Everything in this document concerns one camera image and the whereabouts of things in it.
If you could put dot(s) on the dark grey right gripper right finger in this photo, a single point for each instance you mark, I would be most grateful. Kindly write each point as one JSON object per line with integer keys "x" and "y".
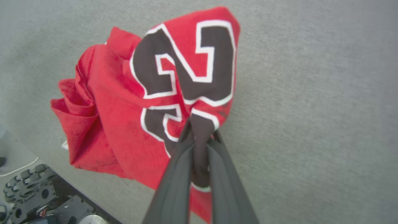
{"x": 225, "y": 193}

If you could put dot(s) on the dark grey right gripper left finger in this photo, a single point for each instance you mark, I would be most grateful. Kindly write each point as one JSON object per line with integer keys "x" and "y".
{"x": 174, "y": 189}

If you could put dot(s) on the red jersey with black number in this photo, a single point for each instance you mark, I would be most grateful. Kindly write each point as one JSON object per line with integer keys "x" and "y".
{"x": 118, "y": 118}

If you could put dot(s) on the black robot base chassis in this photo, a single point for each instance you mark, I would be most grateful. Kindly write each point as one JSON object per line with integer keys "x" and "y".
{"x": 71, "y": 208}

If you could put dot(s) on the grey mecanum wheel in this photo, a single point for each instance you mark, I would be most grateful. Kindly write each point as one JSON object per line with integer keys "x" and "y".
{"x": 28, "y": 183}

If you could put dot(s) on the small dark floor object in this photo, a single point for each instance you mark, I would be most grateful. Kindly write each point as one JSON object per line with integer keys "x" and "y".
{"x": 2, "y": 161}

